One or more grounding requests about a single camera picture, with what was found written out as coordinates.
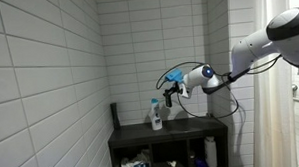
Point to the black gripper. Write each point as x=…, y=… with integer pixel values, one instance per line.
x=176, y=90

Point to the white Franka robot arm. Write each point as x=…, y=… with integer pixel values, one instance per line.
x=255, y=49

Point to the white shampoo bottle blue cap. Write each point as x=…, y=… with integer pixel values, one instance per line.
x=155, y=115

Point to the tall dark grey bottle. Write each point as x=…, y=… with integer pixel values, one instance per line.
x=115, y=116

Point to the plain white bottle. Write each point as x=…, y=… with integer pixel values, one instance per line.
x=211, y=153

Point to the dark blue round bottle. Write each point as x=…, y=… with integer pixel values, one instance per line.
x=200, y=165

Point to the black cubby shelf unit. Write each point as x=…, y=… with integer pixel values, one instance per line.
x=141, y=135

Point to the small white item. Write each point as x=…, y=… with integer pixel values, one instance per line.
x=172, y=163

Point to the crumpled white cloth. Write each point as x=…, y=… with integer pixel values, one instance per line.
x=130, y=163

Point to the white shower curtain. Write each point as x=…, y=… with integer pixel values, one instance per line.
x=274, y=122

